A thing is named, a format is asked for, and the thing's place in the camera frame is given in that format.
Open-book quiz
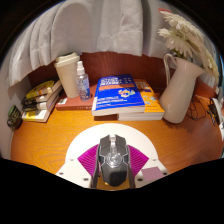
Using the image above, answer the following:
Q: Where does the red-brown book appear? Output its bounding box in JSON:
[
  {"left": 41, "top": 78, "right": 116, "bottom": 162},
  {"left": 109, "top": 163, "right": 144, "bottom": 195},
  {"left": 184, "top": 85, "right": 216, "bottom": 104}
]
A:
[{"left": 55, "top": 83, "right": 98, "bottom": 111}]

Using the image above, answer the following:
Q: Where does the yellow white book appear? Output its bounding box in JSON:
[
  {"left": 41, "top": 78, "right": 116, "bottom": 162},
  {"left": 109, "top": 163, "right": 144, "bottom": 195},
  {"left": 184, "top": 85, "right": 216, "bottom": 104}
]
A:
[{"left": 21, "top": 99, "right": 61, "bottom": 123}]

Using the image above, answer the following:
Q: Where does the white pitcher vase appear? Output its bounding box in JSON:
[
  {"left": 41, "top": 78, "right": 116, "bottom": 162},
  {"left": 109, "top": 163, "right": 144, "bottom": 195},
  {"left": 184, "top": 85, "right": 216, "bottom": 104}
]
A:
[{"left": 158, "top": 53, "right": 205, "bottom": 125}]

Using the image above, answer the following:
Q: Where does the blue cover book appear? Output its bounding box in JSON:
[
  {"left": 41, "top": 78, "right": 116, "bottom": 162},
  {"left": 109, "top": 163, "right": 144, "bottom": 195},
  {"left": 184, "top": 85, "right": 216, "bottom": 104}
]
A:
[{"left": 91, "top": 73, "right": 146, "bottom": 117}]

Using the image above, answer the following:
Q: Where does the white flat device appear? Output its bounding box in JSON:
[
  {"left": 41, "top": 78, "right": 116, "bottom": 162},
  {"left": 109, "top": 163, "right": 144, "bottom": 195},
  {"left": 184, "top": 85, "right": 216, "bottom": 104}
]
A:
[{"left": 209, "top": 97, "right": 224, "bottom": 138}]

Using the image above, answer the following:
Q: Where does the black grey computer mouse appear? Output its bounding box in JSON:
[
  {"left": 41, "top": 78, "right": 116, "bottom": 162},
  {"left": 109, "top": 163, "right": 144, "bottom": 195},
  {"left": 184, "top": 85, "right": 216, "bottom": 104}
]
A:
[{"left": 96, "top": 133, "right": 131, "bottom": 187}]

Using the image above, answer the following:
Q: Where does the black cable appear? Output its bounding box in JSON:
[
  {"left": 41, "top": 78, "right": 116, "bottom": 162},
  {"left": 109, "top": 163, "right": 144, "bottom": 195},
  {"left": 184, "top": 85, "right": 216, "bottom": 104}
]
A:
[{"left": 186, "top": 96, "right": 214, "bottom": 122}]

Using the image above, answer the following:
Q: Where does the white curtain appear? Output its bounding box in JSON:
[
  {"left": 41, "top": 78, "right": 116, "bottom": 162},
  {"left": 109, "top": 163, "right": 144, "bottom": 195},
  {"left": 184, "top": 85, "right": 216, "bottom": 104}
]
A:
[{"left": 6, "top": 0, "right": 201, "bottom": 89}]

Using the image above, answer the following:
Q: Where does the white mouse pad, yellow-black rest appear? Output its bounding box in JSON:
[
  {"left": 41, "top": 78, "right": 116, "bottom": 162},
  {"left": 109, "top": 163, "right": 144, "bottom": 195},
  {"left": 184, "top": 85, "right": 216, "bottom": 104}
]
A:
[{"left": 64, "top": 123, "right": 158, "bottom": 172}]

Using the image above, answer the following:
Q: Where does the clear spray bottle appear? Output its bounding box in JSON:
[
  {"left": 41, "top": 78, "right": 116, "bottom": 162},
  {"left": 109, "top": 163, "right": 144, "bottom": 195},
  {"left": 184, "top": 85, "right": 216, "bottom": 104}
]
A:
[{"left": 75, "top": 60, "right": 92, "bottom": 102}]

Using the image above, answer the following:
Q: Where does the beige lidded tumbler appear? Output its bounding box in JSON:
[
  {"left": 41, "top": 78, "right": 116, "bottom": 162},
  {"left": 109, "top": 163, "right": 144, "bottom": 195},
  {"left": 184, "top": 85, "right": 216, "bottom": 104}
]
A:
[{"left": 54, "top": 51, "right": 82, "bottom": 99}]

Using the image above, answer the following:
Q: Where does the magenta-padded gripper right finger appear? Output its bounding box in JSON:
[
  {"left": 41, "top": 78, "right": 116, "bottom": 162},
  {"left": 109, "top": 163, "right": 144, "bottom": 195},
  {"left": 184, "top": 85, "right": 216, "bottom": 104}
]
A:
[{"left": 127, "top": 144, "right": 171, "bottom": 189}]

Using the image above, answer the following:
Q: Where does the orange cover book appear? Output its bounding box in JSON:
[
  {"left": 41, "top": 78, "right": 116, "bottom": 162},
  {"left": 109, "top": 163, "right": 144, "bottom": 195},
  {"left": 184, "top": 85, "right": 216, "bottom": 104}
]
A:
[{"left": 116, "top": 78, "right": 166, "bottom": 122}]

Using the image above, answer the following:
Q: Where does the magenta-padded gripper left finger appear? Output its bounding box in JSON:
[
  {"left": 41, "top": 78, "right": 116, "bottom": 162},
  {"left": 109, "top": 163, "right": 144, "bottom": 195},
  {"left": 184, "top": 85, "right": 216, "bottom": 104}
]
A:
[{"left": 55, "top": 144, "right": 101, "bottom": 189}]

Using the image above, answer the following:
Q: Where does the dark mug, green inside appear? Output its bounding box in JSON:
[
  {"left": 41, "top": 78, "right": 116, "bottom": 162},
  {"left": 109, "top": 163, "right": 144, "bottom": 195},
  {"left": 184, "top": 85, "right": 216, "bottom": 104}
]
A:
[{"left": 7, "top": 104, "right": 24, "bottom": 131}]

